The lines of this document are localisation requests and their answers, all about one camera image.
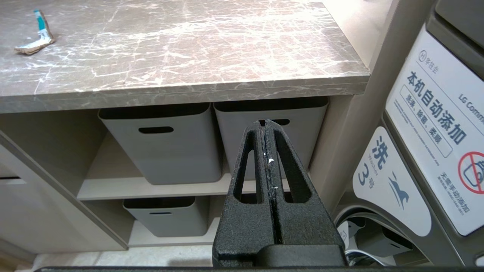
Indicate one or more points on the beige cabinet door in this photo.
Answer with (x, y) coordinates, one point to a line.
(22, 211)

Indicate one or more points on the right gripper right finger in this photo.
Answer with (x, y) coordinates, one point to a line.
(302, 226)

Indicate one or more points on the marble counter cabinet with shelves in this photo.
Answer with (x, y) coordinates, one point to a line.
(170, 56)

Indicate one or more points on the grey plastic storage bin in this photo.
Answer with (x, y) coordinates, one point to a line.
(166, 217)
(162, 147)
(264, 121)

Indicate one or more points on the grey washing machine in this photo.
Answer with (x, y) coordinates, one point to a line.
(423, 143)

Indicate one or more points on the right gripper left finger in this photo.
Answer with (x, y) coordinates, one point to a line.
(242, 230)

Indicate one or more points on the torn cardboard scrap with teal stripe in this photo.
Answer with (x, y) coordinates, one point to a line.
(38, 36)

